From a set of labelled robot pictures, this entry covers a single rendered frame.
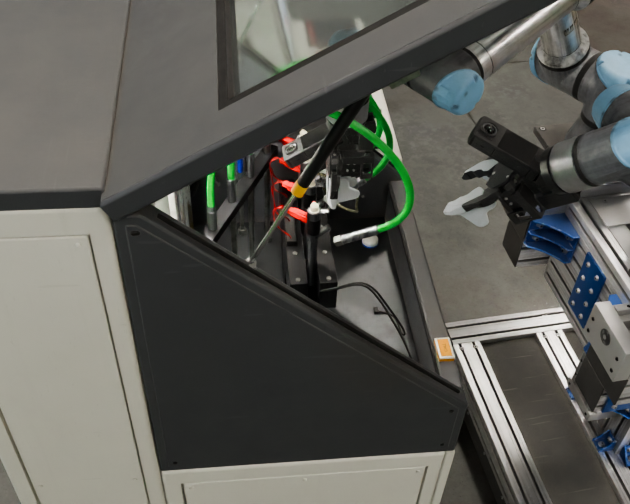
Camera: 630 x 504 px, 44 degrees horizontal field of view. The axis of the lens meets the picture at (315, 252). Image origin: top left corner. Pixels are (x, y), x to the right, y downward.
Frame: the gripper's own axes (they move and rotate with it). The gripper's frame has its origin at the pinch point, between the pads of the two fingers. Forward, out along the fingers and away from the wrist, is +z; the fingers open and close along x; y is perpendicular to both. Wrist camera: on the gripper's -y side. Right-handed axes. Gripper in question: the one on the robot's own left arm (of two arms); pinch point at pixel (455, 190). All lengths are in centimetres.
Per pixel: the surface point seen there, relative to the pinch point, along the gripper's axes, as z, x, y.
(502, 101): 163, 204, 95
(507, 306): 112, 77, 108
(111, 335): 30, -45, -24
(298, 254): 49.2, -1.2, 2.4
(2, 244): 21, -47, -46
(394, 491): 44, -30, 48
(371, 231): 20.3, -3.4, 0.5
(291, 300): 12.4, -28.4, -9.1
